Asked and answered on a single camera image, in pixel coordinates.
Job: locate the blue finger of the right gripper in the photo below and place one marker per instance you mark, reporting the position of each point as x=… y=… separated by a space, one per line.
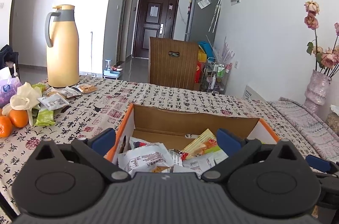
x=318 y=163

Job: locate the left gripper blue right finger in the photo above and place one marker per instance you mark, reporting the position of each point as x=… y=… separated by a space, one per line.
x=229 y=142

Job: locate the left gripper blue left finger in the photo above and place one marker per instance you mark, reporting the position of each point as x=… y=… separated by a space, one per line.
x=103 y=142

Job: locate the yellow striped biscuit pack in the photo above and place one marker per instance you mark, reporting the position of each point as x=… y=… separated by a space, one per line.
x=205 y=143

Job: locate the white snack packet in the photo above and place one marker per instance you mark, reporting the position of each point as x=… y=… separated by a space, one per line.
x=200 y=164
x=134 y=161

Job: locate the white front snack packet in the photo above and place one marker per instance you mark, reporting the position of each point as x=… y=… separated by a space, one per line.
x=200 y=164

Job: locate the red white snack bag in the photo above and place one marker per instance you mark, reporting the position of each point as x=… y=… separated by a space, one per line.
x=177 y=156

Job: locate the glass jar with snacks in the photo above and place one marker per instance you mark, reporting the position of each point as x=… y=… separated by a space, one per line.
x=332 y=119

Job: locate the patterned fabric runner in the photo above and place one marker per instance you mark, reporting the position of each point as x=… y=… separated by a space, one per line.
x=312 y=135

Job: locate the red cardboard pumpkin box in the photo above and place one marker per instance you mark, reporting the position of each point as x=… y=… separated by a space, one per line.
x=177 y=129

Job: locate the small green snack packet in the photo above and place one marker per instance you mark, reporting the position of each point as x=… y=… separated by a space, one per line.
x=44 y=118

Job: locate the white packets by jug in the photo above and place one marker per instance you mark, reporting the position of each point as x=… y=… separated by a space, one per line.
x=54 y=99

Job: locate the pink textured vase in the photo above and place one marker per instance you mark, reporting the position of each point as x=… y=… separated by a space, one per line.
x=316 y=91

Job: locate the red gift box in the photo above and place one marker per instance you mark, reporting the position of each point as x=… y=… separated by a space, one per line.
x=199 y=71

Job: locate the right orange mandarin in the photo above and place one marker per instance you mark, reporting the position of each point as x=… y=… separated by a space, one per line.
x=19 y=118

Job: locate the orange mandarin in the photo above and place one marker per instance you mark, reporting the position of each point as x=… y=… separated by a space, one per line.
x=6 y=126
x=19 y=118

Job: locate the cream fabric flower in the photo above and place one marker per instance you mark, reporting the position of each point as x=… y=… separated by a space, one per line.
x=25 y=99

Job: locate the yellow thermos jug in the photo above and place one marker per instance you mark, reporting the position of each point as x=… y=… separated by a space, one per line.
x=62 y=39

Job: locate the middle orange mandarin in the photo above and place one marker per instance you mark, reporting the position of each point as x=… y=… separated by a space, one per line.
x=6 y=126

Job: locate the blue plastic dustpan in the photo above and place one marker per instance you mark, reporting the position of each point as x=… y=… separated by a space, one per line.
x=207 y=48

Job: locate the brown woven chair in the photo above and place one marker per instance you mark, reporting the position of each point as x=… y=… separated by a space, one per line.
x=172 y=63

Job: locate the dried pink rose bouquet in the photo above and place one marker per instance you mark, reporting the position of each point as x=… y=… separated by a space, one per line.
x=324 y=51

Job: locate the purple tissue pack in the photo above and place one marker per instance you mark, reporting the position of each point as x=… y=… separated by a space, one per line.
x=8 y=86

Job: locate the black bag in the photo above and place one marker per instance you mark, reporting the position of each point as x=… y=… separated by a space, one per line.
x=9 y=58

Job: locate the grey refrigerator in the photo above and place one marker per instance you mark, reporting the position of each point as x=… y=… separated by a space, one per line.
x=202 y=20

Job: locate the dark brown entrance door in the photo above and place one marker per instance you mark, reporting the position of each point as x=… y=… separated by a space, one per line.
x=155 y=19

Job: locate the wire storage rack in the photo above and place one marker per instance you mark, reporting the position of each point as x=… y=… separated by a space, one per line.
x=215 y=76

